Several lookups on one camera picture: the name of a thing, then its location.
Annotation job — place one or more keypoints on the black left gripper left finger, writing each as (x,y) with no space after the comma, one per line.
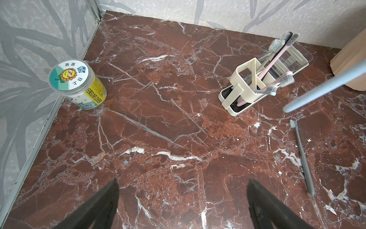
(97,212)

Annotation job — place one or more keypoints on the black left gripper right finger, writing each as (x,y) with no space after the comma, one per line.
(268,212)

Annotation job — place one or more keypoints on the dark grey toothbrush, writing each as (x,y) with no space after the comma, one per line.
(306,170)

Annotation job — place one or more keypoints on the pink toothbrush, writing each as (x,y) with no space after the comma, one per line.
(271,61)
(283,81)

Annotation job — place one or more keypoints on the black toothbrush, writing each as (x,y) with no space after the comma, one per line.
(286,36)

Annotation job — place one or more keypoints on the light blue long toothbrush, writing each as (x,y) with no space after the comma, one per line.
(269,90)

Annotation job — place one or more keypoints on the green yellow label jar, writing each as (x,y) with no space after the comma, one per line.
(76,80)

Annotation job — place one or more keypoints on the peach ribbed flower pot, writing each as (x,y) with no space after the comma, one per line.
(352,54)

